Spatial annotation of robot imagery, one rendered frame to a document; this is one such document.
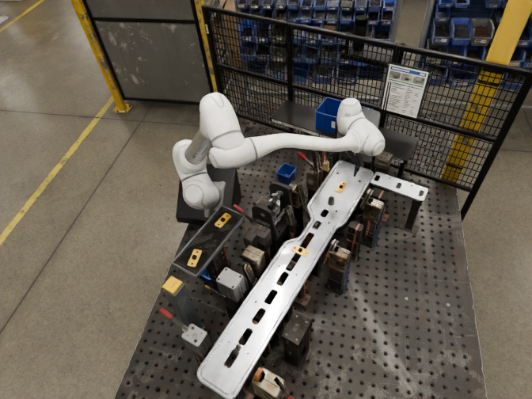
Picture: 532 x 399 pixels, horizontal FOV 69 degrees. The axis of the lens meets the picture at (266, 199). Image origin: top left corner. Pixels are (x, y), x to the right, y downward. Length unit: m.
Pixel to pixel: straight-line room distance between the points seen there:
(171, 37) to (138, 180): 1.39
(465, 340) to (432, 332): 0.14
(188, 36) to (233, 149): 2.49
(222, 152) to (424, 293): 1.26
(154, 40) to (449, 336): 3.46
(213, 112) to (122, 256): 1.99
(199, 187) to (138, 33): 2.38
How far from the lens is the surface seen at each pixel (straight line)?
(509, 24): 2.11
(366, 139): 1.65
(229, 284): 1.67
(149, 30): 4.11
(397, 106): 2.37
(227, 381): 1.63
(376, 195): 2.14
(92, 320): 3.15
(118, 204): 3.73
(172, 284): 1.67
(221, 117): 1.59
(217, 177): 2.32
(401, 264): 2.24
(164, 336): 2.10
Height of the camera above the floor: 2.55
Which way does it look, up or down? 49 degrees down
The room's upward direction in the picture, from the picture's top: 6 degrees counter-clockwise
